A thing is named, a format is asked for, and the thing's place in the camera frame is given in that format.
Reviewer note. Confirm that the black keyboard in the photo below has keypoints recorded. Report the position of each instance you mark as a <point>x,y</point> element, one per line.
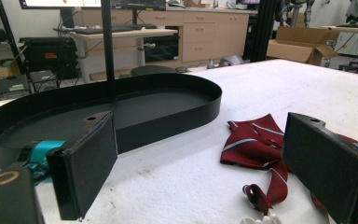
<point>99,30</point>

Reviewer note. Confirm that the white plastic object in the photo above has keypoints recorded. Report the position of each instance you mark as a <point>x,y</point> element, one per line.
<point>261,219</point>

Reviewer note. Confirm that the black oval tray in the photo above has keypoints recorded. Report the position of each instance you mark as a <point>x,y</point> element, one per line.
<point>155,105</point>

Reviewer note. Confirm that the red striped necktie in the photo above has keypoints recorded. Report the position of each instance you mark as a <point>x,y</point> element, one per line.
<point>254,146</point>

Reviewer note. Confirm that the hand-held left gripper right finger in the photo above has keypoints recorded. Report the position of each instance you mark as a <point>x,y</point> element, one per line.
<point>326,168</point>

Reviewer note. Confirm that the white desk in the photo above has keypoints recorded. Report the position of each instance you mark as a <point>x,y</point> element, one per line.
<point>127,34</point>

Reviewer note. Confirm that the grey electronics box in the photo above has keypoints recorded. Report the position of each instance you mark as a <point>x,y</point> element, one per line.
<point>11,87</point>

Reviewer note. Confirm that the open cardboard box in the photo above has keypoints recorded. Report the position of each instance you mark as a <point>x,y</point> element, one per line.
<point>301,45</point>

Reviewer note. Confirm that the black metal pole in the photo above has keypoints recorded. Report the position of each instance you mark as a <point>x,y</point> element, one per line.
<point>108,46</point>

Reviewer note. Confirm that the black slanted stand leg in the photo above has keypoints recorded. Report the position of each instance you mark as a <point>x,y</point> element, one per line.
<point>11,37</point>

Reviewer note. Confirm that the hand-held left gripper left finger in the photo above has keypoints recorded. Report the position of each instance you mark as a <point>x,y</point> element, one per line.
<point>84,168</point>

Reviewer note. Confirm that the black aluminium frame post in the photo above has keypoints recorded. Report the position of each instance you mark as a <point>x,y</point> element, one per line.
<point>262,29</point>

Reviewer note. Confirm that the wooden cabinet with drawers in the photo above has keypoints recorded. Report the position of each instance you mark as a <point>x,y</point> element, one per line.
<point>199,34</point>

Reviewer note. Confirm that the computer monitor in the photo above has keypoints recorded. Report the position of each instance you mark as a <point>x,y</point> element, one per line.
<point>74,3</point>

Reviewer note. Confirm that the black equipment case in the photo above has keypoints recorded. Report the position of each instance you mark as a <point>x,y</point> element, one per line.
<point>50,56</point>

